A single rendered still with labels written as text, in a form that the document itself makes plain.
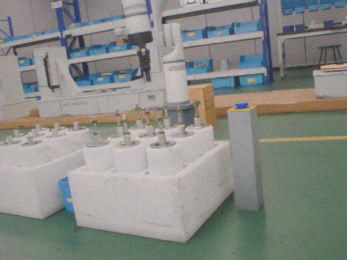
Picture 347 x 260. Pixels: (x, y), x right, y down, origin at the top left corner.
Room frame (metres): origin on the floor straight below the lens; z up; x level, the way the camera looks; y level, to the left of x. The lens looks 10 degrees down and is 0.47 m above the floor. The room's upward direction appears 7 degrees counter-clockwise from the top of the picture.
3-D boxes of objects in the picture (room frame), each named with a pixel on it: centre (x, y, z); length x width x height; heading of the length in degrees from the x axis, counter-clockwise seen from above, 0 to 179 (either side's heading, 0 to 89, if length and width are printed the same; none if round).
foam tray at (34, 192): (1.39, 0.57, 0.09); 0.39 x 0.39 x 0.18; 61
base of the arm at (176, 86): (1.49, -0.02, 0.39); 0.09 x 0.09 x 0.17; 67
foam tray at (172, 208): (1.12, 0.09, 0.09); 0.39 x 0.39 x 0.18; 61
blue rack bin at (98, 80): (6.67, 1.16, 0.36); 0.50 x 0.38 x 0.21; 158
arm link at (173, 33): (1.49, -0.02, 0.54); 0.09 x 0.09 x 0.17; 84
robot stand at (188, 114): (1.49, -0.02, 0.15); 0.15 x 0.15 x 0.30; 67
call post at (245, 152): (1.04, -0.20, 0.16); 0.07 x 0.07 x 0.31; 61
